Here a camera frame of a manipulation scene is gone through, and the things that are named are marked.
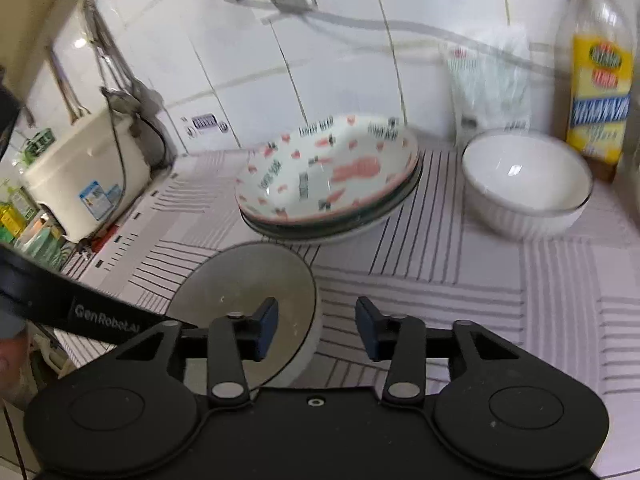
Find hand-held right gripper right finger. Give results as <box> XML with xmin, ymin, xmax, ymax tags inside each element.
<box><xmin>355</xmin><ymin>296</ymin><xmax>538</xmax><ymax>408</ymax></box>

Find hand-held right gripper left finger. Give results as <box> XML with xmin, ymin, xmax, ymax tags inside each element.
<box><xmin>102</xmin><ymin>297</ymin><xmax>281</xmax><ymax>408</ymax></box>

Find white ribbed bowl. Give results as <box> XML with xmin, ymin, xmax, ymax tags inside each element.
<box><xmin>169</xmin><ymin>241</ymin><xmax>321</xmax><ymax>388</ymax></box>
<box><xmin>462</xmin><ymin>130</ymin><xmax>594</xmax><ymax>215</ymax></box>
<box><xmin>465</xmin><ymin>195</ymin><xmax>590</xmax><ymax>239</ymax></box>

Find white plate with dark rim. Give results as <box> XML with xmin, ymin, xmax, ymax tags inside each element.
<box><xmin>250</xmin><ymin>165</ymin><xmax>424</xmax><ymax>247</ymax></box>

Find blue fried egg plate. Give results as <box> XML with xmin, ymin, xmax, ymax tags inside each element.
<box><xmin>240</xmin><ymin>160</ymin><xmax>422</xmax><ymax>238</ymax></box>

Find pink rabbit print plate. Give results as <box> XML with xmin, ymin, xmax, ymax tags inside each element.
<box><xmin>235</xmin><ymin>115</ymin><xmax>420</xmax><ymax>223</ymax></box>

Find person's left hand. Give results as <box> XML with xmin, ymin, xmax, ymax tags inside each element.
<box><xmin>0</xmin><ymin>335</ymin><xmax>27</xmax><ymax>392</ymax></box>

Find green plastic basket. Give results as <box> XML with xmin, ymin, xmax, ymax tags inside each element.
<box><xmin>15</xmin><ymin>212</ymin><xmax>68</xmax><ymax>267</ymax></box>

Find striped white tablecloth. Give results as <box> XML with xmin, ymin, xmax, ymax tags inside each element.
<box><xmin>60</xmin><ymin>135</ymin><xmax>640</xmax><ymax>411</ymax></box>

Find white rice cooker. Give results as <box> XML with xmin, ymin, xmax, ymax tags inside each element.
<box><xmin>21</xmin><ymin>109</ymin><xmax>153</xmax><ymax>244</ymax></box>

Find green kitchen gadget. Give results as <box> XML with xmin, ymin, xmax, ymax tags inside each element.
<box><xmin>22</xmin><ymin>129</ymin><xmax>55</xmax><ymax>156</ymax></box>

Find wooden spatula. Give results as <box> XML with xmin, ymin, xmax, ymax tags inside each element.
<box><xmin>46</xmin><ymin>47</ymin><xmax>86</xmax><ymax>123</ymax></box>

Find metal ladle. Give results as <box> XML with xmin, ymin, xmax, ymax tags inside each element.
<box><xmin>90</xmin><ymin>7</ymin><xmax>161</xmax><ymax>111</ymax></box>

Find white plastic bag of powder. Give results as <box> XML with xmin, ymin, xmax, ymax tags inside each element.
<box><xmin>446</xmin><ymin>27</ymin><xmax>532</xmax><ymax>147</ymax></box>

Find cooking wine bottle yellow label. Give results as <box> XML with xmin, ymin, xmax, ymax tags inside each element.
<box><xmin>556</xmin><ymin>0</ymin><xmax>637</xmax><ymax>184</ymax></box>

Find rice cooker power cord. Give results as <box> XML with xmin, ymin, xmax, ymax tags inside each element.
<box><xmin>100</xmin><ymin>86</ymin><xmax>168</xmax><ymax>173</ymax></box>

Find white wall sticker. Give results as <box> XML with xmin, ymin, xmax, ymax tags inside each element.
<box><xmin>181</xmin><ymin>112</ymin><xmax>230</xmax><ymax>137</ymax></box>

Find black adapter cable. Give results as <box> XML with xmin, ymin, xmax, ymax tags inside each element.
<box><xmin>260</xmin><ymin>2</ymin><xmax>571</xmax><ymax>81</ymax></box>

